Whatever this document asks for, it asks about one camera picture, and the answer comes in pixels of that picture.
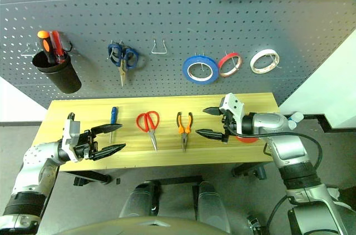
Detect red transparent screwdriver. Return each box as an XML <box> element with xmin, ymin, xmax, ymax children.
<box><xmin>49</xmin><ymin>30</ymin><xmax>68</xmax><ymax>65</ymax></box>

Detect orange black needle-nose pliers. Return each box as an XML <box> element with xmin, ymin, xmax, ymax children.
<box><xmin>176</xmin><ymin>112</ymin><xmax>194</xmax><ymax>154</ymax></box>

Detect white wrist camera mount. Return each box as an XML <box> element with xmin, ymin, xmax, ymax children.
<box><xmin>219</xmin><ymin>93</ymin><xmax>246</xmax><ymax>136</ymax></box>
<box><xmin>62</xmin><ymin>112</ymin><xmax>82</xmax><ymax>163</ymax></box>

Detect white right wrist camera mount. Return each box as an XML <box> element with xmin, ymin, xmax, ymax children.
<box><xmin>219</xmin><ymin>93</ymin><xmax>246</xmax><ymax>136</ymax></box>

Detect small white plastic bottles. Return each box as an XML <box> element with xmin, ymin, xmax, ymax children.
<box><xmin>287</xmin><ymin>111</ymin><xmax>304</xmax><ymax>130</ymax></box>

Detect white tape roll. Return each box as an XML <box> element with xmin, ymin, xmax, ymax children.
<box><xmin>249</xmin><ymin>48</ymin><xmax>280</xmax><ymax>75</ymax></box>

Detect white panel with black edge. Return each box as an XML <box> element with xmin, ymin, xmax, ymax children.
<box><xmin>278</xmin><ymin>28</ymin><xmax>356</xmax><ymax>133</ymax></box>

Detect dark olive rounded dome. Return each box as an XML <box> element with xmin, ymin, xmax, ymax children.
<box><xmin>37</xmin><ymin>216</ymin><xmax>223</xmax><ymax>235</ymax></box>

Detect grey perforated pegboard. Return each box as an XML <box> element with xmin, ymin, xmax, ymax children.
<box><xmin>0</xmin><ymin>0</ymin><xmax>356</xmax><ymax>108</ymax></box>

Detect black cup holder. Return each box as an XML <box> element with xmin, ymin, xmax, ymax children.
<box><xmin>32</xmin><ymin>41</ymin><xmax>82</xmax><ymax>94</ymax></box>

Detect metal wire loop hook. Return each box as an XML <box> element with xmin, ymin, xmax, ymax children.
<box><xmin>151</xmin><ymin>39</ymin><xmax>169</xmax><ymax>54</ymax></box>

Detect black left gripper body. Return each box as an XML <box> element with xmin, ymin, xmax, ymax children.
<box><xmin>73</xmin><ymin>128</ymin><xmax>98</xmax><ymax>162</ymax></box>

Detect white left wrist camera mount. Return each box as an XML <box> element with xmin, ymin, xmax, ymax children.
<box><xmin>62</xmin><ymin>112</ymin><xmax>82</xmax><ymax>163</ymax></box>

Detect metal wire double hook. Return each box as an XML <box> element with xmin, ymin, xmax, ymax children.
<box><xmin>20</xmin><ymin>42</ymin><xmax>41</xmax><ymax>57</ymax></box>

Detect thin red tape roll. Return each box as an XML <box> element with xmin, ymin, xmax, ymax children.
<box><xmin>217</xmin><ymin>52</ymin><xmax>243</xmax><ymax>78</ymax></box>

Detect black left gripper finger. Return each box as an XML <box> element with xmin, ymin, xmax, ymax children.
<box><xmin>90</xmin><ymin>123</ymin><xmax>123</xmax><ymax>137</ymax></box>
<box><xmin>92</xmin><ymin>143</ymin><xmax>126</xmax><ymax>162</ymax></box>

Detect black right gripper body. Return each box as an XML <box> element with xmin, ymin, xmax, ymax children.
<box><xmin>221</xmin><ymin>111</ymin><xmax>238</xmax><ymax>143</ymax></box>

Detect black crossbar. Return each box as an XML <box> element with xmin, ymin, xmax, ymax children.
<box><xmin>158</xmin><ymin>175</ymin><xmax>204</xmax><ymax>186</ymax></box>

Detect blue handled screwdriver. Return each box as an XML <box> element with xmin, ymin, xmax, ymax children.
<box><xmin>109</xmin><ymin>106</ymin><xmax>120</xmax><ymax>144</ymax></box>

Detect grey rounded shape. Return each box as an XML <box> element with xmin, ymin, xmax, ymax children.
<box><xmin>194</xmin><ymin>181</ymin><xmax>232</xmax><ymax>233</ymax></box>
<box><xmin>118</xmin><ymin>181</ymin><xmax>160</xmax><ymax>219</ymax></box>

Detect blue handled scissors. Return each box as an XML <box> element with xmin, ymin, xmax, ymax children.
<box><xmin>107</xmin><ymin>42</ymin><xmax>139</xmax><ymax>88</ymax></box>

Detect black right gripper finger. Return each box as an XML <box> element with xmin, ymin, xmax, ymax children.
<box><xmin>202</xmin><ymin>107</ymin><xmax>223</xmax><ymax>117</ymax></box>
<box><xmin>195</xmin><ymin>128</ymin><xmax>225</xmax><ymax>139</ymax></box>

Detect red handled scissors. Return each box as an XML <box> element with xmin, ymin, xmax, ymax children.
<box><xmin>136</xmin><ymin>111</ymin><xmax>160</xmax><ymax>152</ymax></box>

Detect blue tape roll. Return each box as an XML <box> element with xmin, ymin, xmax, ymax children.
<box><xmin>182</xmin><ymin>54</ymin><xmax>218</xmax><ymax>84</ymax></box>

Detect black connector block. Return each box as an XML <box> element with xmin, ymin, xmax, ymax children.
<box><xmin>246</xmin><ymin>214</ymin><xmax>264</xmax><ymax>235</ymax></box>

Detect black table foot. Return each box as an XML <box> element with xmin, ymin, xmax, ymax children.
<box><xmin>60</xmin><ymin>170</ymin><xmax>112</xmax><ymax>187</ymax></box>
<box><xmin>232</xmin><ymin>162</ymin><xmax>272</xmax><ymax>181</ymax></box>

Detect plain white panel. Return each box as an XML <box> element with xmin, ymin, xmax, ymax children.
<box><xmin>0</xmin><ymin>76</ymin><xmax>48</xmax><ymax>122</ymax></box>

